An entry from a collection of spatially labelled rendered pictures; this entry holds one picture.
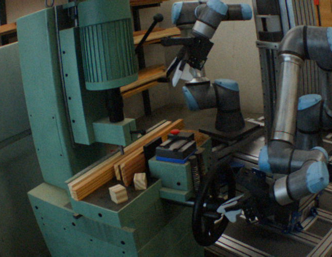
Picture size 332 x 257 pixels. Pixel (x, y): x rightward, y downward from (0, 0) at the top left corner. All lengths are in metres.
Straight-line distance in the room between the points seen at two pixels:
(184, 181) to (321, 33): 0.65
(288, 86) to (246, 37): 3.47
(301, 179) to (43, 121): 0.95
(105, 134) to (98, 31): 0.37
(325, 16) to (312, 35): 3.02
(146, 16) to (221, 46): 1.08
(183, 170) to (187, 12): 0.82
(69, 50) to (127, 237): 0.64
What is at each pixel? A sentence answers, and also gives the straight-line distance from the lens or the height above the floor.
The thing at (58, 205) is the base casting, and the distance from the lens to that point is 1.36.
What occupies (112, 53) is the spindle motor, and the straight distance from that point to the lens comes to 1.13.
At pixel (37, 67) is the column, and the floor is 1.30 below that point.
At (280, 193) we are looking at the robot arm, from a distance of 0.92.
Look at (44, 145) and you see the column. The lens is 1.43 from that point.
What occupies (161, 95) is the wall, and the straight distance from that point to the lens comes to 5.19.
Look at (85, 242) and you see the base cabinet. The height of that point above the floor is 0.66.
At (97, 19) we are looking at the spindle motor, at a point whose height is 1.43.
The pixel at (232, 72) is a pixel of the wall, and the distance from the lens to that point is 4.69.
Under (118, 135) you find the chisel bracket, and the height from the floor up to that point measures 1.03.
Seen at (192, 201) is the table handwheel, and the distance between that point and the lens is 1.21.
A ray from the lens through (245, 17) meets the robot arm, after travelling 1.39.
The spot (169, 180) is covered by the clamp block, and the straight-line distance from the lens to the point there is 1.19.
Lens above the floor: 1.44
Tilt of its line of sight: 19 degrees down
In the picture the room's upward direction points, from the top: 7 degrees counter-clockwise
